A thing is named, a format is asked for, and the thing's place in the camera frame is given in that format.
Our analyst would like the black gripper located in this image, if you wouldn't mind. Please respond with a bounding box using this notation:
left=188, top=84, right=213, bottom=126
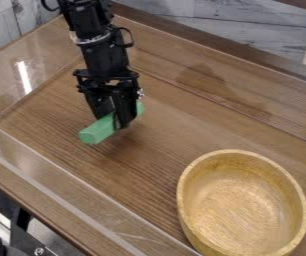
left=73, top=38, right=141, bottom=129

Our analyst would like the brown wooden bowl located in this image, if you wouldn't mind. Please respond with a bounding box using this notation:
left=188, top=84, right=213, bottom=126
left=176, top=149, right=306, bottom=256

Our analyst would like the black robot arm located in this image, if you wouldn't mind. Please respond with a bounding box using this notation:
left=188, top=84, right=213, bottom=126
left=57, top=0, right=141, bottom=129

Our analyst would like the clear acrylic barrier wall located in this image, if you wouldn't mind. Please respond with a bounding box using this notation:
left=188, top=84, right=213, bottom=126
left=0, top=6, right=306, bottom=256

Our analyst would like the green rectangular block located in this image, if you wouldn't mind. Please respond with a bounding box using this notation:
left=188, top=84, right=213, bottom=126
left=77, top=100, right=146, bottom=146

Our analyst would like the black table leg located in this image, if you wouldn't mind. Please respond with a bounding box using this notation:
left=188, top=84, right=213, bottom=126
left=10, top=207, right=31, bottom=238

